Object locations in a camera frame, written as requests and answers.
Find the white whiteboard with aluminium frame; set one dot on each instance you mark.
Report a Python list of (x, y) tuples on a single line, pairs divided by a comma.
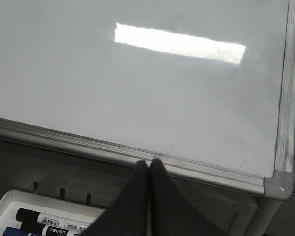
[(207, 86)]

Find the black barrel deli marker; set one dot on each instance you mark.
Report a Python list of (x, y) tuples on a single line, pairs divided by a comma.
[(47, 230)]

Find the blue cap whiteboard marker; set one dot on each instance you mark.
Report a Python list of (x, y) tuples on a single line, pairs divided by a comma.
[(10, 231)]

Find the black cap whiteboard marker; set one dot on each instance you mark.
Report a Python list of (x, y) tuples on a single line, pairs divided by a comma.
[(26, 215)]

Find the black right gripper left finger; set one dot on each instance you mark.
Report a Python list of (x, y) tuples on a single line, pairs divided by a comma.
[(128, 214)]

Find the white plastic marker tray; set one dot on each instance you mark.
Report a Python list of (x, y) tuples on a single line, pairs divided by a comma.
[(13, 200)]

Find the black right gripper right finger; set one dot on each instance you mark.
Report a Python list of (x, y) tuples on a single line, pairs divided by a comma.
[(171, 213)]

